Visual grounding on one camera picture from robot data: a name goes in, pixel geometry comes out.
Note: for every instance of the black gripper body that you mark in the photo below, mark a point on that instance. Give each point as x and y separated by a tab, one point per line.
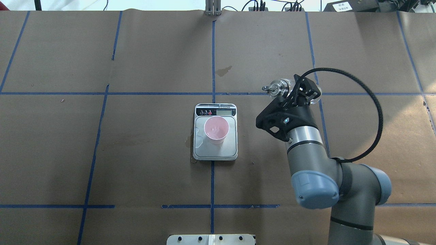
302	116

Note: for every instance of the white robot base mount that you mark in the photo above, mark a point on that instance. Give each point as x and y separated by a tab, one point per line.
211	239

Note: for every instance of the digital kitchen scale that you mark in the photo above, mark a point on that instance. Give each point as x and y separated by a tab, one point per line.
203	148

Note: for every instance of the glass sauce dispenser bottle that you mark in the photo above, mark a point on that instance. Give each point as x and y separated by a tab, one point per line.
286	88

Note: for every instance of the metal camera stand post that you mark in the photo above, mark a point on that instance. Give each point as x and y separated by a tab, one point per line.
213	8

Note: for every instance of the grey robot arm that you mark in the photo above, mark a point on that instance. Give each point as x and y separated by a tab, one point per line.
352	191

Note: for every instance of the blue tape grid lines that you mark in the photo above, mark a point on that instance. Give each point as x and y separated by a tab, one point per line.
97	114

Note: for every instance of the pink plastic cup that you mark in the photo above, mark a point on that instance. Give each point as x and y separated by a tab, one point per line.
216	129

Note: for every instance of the black box with label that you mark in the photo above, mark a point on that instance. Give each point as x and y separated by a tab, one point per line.
352	6

